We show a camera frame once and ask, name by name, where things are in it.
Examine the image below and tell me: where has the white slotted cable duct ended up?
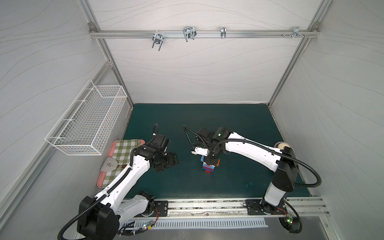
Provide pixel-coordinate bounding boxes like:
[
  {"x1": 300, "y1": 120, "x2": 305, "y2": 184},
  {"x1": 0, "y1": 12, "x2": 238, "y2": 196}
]
[{"x1": 152, "y1": 218, "x2": 268, "y2": 230}]

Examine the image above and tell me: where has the aluminium top crossbar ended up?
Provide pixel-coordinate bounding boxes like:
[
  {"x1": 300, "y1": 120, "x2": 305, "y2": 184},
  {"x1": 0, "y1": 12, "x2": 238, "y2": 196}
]
[{"x1": 90, "y1": 29, "x2": 321, "y2": 39}]

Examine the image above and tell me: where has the mauve bowl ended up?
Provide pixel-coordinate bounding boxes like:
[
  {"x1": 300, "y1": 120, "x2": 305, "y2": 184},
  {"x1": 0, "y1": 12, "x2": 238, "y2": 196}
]
[{"x1": 275, "y1": 142, "x2": 292, "y2": 150}]

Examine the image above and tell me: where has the white long lego brick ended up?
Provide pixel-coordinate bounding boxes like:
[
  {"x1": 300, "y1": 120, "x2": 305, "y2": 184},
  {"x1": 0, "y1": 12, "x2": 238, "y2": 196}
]
[{"x1": 191, "y1": 147, "x2": 210, "y2": 157}]

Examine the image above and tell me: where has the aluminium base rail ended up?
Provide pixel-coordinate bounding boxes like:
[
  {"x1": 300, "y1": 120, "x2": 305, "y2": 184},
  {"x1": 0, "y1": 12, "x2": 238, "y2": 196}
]
[{"x1": 155, "y1": 197, "x2": 330, "y2": 219}]

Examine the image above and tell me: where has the metal u-bolt clamp middle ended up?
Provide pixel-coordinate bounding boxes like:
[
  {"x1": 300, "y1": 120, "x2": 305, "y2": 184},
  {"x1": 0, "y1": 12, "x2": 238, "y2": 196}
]
[{"x1": 183, "y1": 27, "x2": 197, "y2": 42}]

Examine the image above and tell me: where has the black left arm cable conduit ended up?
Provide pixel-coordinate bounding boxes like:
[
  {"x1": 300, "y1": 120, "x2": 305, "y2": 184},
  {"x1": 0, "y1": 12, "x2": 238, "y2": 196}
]
[{"x1": 56, "y1": 148, "x2": 139, "y2": 240}]

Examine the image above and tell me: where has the white wire basket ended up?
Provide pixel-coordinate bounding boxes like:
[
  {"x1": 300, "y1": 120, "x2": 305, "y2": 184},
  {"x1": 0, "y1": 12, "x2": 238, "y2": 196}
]
[{"x1": 45, "y1": 80, "x2": 127, "y2": 156}]

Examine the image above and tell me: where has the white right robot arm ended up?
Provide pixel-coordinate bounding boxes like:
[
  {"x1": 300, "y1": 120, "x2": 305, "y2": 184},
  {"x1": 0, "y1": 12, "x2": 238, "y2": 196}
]
[{"x1": 191, "y1": 127, "x2": 298, "y2": 207}]

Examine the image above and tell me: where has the metal bracket small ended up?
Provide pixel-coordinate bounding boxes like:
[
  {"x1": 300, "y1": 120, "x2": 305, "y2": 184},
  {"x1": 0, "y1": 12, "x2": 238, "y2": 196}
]
[{"x1": 221, "y1": 27, "x2": 227, "y2": 39}]

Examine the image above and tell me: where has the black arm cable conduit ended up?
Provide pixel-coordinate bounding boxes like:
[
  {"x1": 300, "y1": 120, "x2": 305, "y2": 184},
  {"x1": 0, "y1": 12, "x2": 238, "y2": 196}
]
[
  {"x1": 215, "y1": 138, "x2": 322, "y2": 188},
  {"x1": 56, "y1": 148, "x2": 139, "y2": 240}
]

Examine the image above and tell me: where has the metal u-bolt clamp left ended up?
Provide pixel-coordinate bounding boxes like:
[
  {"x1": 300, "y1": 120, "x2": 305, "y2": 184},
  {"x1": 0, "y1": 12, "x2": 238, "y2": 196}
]
[{"x1": 152, "y1": 33, "x2": 164, "y2": 51}]

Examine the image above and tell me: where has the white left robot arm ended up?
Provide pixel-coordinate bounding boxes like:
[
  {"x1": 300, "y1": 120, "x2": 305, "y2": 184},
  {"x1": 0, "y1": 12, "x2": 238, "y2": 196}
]
[{"x1": 77, "y1": 134, "x2": 178, "y2": 240}]

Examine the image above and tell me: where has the light blue long lego brick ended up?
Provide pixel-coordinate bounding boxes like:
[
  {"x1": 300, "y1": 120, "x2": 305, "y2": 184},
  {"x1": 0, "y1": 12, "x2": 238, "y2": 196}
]
[{"x1": 201, "y1": 156, "x2": 215, "y2": 170}]

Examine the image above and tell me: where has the pink plastic tray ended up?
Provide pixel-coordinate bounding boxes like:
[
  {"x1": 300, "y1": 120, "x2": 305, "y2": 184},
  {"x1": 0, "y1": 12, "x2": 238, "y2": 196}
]
[{"x1": 96, "y1": 139, "x2": 146, "y2": 189}]

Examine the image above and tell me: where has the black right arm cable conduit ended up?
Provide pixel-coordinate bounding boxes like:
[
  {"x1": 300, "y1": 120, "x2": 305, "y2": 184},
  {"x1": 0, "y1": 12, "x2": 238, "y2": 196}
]
[{"x1": 215, "y1": 138, "x2": 322, "y2": 188}]

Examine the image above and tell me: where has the metal u-bolt clamp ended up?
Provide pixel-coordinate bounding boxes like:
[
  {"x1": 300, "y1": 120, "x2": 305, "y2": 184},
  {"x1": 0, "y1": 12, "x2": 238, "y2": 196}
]
[
  {"x1": 152, "y1": 33, "x2": 164, "y2": 51},
  {"x1": 183, "y1": 27, "x2": 197, "y2": 42}
]

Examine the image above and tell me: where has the metal bracket right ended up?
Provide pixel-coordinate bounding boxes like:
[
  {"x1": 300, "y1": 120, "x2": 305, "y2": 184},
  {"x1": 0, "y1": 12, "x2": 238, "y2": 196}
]
[{"x1": 282, "y1": 27, "x2": 309, "y2": 39}]

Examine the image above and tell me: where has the cream ring toy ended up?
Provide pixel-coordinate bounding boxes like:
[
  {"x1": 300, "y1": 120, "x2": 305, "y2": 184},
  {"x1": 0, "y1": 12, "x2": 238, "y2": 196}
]
[{"x1": 277, "y1": 142, "x2": 291, "y2": 150}]

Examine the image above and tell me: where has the green checkered cloth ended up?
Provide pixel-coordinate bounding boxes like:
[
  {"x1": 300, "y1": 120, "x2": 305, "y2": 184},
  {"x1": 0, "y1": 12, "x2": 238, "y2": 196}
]
[{"x1": 103, "y1": 138, "x2": 141, "y2": 187}]

